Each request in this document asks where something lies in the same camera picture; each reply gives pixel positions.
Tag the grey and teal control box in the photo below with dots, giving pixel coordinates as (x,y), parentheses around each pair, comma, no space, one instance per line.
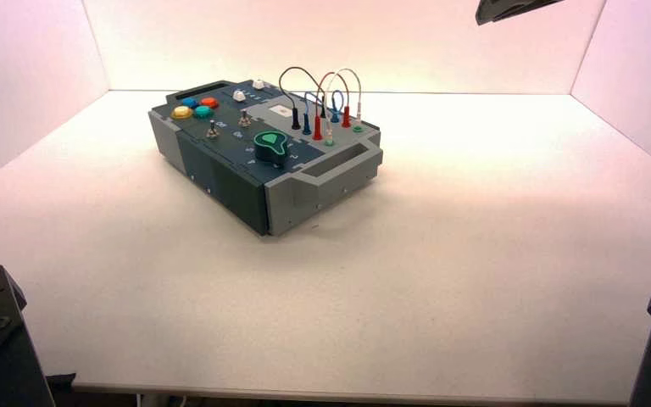
(235,185)

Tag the teal round push button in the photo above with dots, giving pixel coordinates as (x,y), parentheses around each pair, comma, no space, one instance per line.
(203,112)

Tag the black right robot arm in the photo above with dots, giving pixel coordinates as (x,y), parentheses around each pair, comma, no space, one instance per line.
(499,8)

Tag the orange round push button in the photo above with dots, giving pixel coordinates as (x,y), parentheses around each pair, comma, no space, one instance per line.
(209,102)

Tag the green and black rotary knob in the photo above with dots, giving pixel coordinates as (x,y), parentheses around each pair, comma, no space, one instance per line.
(271,148)

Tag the yellow round push button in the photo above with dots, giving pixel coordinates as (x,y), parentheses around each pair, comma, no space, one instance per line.
(181,112)

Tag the silver metal toggle switch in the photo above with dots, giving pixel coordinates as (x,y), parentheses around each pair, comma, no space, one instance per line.
(244,119)
(212,132)

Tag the small white knob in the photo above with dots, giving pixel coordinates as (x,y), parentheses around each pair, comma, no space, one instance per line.
(258,84)
(239,95)

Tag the blue round push button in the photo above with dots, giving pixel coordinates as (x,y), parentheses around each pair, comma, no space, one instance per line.
(190,103)

